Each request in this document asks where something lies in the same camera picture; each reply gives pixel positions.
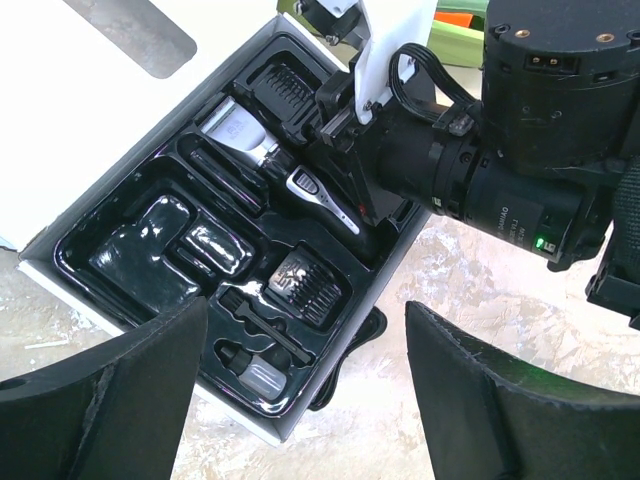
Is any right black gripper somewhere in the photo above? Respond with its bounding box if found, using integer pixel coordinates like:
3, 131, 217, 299
304, 71, 480, 225

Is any comb guard in tray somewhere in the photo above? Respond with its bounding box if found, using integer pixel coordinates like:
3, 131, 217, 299
253, 63, 314, 125
265, 249, 343, 330

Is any orange razor package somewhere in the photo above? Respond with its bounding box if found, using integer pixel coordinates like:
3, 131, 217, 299
434, 12, 474, 28

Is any green plastic basket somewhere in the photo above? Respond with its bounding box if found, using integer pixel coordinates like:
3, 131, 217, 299
428, 0, 488, 69

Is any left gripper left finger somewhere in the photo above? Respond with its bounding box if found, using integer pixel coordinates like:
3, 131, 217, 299
1, 297, 208, 479

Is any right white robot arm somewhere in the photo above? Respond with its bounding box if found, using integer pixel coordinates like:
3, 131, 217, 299
295, 1, 639, 327

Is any clear oil bottle in tray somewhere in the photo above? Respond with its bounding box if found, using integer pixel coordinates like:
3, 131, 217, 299
219, 344, 287, 400

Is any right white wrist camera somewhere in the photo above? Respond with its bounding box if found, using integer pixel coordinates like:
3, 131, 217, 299
294, 0, 438, 129

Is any black silver hair clipper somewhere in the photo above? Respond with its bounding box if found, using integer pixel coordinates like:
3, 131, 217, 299
200, 96, 379, 262

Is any black cleaning brush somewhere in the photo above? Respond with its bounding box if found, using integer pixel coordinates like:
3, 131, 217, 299
219, 288, 312, 365

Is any white clipper kit box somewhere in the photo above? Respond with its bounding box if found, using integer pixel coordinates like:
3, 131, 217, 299
1, 1, 428, 445

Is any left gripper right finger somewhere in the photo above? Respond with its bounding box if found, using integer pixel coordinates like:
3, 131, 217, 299
405, 301, 639, 479

